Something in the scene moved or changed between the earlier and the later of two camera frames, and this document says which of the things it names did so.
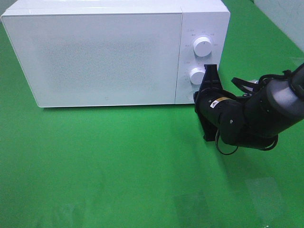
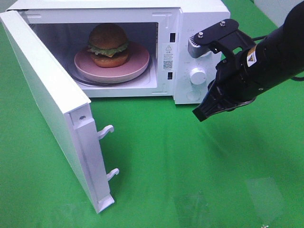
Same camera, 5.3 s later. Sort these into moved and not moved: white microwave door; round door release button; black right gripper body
Moved: black right gripper body; white microwave door
Not moved: round door release button
